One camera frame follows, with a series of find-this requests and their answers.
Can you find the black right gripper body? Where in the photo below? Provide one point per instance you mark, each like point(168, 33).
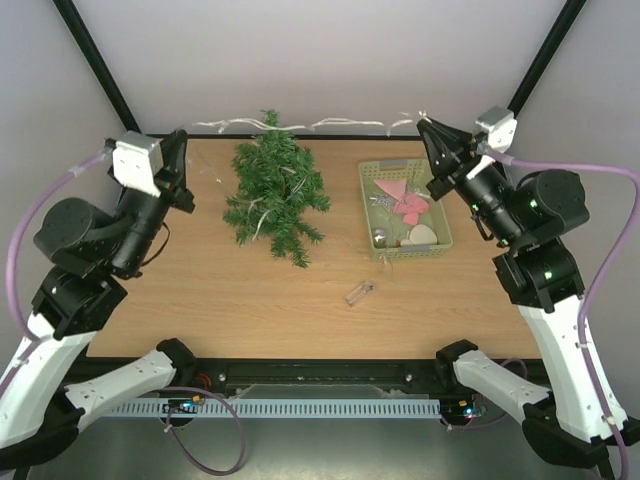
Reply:
point(454, 175)

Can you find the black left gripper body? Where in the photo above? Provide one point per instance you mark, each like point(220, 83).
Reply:
point(140, 243)

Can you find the light green plastic basket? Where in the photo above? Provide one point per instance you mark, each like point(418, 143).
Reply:
point(417, 173)

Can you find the small green christmas tree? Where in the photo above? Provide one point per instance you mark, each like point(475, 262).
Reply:
point(277, 182)

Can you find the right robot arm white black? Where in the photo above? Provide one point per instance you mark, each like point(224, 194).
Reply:
point(576, 418)

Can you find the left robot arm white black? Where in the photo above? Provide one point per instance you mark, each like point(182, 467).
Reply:
point(41, 415)

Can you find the pink paper triangle ornament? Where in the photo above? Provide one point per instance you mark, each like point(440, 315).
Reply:
point(395, 188)

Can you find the pink bow ornament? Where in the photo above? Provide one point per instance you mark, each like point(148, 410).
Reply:
point(410, 207)

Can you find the silver star ornament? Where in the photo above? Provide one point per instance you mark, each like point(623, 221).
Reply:
point(383, 200)

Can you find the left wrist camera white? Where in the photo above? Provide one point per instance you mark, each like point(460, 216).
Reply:
point(135, 160)

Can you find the black corner frame post left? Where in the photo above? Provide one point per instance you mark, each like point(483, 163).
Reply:
point(93, 57)

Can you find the black corner frame post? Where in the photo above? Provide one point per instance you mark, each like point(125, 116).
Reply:
point(93, 57)
point(545, 54)

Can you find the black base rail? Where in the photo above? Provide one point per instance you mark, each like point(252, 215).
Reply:
point(228, 376)

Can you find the black corner frame post right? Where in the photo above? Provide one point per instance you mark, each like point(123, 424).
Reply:
point(545, 54)

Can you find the light blue slotted cable duct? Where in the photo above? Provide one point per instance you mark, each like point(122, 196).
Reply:
point(283, 409)

